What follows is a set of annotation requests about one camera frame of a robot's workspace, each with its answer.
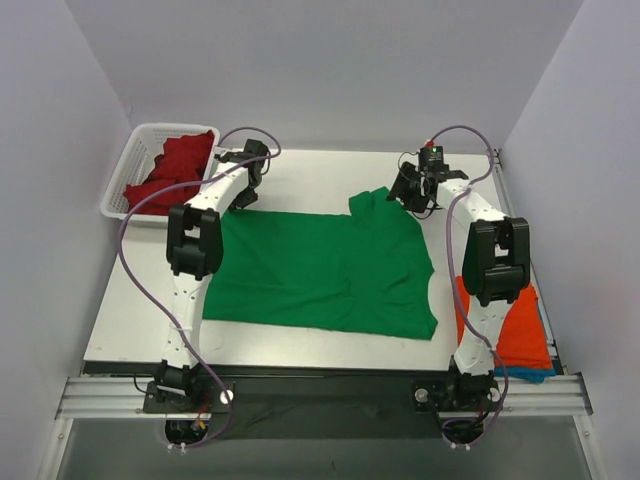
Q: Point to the white plastic basket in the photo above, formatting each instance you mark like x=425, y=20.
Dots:
x=137, y=160

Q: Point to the aluminium frame rail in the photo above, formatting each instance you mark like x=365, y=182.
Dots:
x=128, y=336

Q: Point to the green t shirt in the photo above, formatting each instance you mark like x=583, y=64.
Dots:
x=366, y=271

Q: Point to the folded blue t shirt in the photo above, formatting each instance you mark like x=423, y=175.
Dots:
x=531, y=375

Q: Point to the folded orange t shirt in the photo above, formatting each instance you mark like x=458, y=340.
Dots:
x=522, y=342

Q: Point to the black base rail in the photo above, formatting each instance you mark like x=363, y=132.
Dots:
x=328, y=404

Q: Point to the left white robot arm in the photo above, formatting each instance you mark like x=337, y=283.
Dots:
x=194, y=252

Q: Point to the dark red t shirt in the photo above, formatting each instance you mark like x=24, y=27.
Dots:
x=183, y=159

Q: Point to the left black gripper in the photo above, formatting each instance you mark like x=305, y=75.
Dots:
x=245, y=197

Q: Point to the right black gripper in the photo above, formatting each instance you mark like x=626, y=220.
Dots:
x=407, y=190

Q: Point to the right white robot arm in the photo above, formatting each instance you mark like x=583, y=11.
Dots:
x=496, y=263

